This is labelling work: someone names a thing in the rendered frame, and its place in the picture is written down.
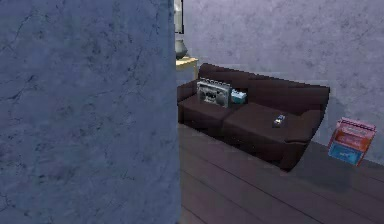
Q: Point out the silver boombox radio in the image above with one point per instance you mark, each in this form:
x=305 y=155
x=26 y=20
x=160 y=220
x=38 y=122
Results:
x=213 y=93

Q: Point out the teal tissue box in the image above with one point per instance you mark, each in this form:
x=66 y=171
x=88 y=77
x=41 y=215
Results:
x=238 y=96

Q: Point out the pale wooden side table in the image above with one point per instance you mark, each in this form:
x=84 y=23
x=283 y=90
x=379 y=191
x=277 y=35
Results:
x=186 y=63

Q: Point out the dark brown sofa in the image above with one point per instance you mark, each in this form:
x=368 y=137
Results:
x=253 y=126

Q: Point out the grey vase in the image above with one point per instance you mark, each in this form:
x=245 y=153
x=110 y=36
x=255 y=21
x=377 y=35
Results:
x=180 y=48

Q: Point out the grey remote control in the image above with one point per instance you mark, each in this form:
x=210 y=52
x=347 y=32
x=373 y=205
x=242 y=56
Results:
x=279 y=120

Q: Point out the black framed picture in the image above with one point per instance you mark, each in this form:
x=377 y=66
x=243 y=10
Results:
x=179 y=16

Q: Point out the pink orange blue box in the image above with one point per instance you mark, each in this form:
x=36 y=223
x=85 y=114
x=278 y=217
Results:
x=350 y=141

